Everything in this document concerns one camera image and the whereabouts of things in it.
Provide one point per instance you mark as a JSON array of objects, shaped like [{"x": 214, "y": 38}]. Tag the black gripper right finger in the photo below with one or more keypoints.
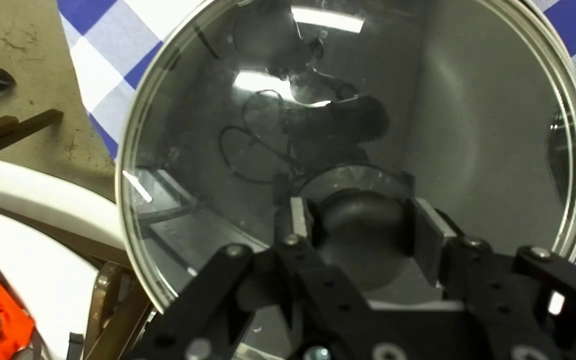
[{"x": 501, "y": 286}]

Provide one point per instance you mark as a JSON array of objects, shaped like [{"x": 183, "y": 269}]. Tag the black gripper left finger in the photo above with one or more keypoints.
[{"x": 295, "y": 266}]

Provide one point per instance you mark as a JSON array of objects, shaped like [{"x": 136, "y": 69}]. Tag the round glass pot lid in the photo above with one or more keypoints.
[{"x": 169, "y": 132}]

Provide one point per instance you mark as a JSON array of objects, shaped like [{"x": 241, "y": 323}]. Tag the brown metal rack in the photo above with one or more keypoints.
[{"x": 111, "y": 313}]

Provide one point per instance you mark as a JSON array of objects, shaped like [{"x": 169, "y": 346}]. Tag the white tray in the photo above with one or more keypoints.
[{"x": 28, "y": 192}]

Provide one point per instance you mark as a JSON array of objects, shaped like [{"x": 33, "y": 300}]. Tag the blue white checkered tablecloth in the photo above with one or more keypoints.
[{"x": 100, "y": 60}]

